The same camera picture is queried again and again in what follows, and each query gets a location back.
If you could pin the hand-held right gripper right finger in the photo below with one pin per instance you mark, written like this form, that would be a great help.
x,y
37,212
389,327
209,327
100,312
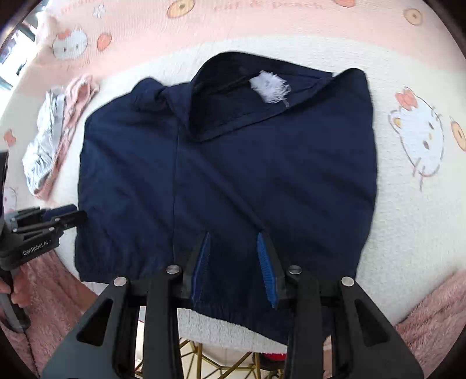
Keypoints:
x,y
265,269

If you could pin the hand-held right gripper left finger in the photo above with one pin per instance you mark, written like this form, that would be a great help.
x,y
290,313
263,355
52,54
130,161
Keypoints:
x,y
202,269

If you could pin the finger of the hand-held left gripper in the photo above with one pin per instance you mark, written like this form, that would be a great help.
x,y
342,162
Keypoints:
x,y
65,210
72,219

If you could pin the navy blue shorts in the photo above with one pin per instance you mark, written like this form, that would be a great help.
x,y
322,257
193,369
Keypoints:
x,y
225,164

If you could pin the person's left hand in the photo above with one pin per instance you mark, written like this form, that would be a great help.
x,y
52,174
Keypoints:
x,y
4,286

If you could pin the pink fluffy robe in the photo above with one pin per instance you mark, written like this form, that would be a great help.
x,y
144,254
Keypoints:
x,y
51,309

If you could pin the white printed pants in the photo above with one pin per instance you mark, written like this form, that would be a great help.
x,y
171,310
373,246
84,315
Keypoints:
x,y
45,145

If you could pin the red slipper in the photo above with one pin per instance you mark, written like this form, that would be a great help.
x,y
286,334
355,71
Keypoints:
x,y
273,356

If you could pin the pink printed pants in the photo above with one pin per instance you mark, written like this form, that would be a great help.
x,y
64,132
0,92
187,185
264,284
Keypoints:
x,y
78,96

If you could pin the pink cat print blanket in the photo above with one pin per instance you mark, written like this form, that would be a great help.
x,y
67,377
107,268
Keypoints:
x,y
411,226

